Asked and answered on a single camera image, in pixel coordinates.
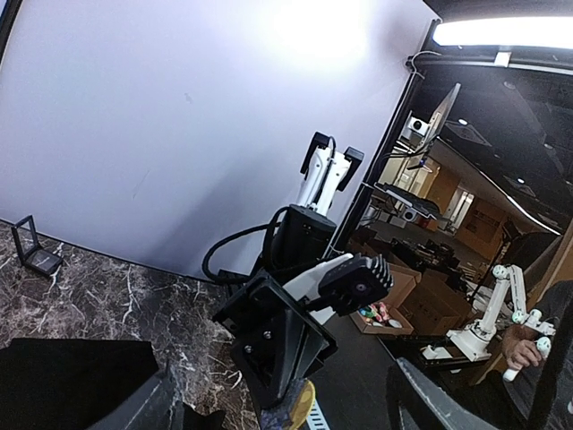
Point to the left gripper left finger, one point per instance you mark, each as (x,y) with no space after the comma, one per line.
(155,404)

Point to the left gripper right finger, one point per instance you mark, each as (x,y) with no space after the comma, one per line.
(415,402)

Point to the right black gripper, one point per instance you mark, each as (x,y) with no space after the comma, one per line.
(276,339)

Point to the black t-shirt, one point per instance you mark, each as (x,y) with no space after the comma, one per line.
(69,384)

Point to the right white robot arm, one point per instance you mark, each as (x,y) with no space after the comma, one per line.
(297,236)

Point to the white desktop robot arm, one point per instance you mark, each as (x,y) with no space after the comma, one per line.
(504,400)

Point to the cardboard box with items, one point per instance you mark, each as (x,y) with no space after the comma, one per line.
(383,317)

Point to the black display stand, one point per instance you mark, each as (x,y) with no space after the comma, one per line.
(32,255)

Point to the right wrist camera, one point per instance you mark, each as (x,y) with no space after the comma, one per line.
(342,285)

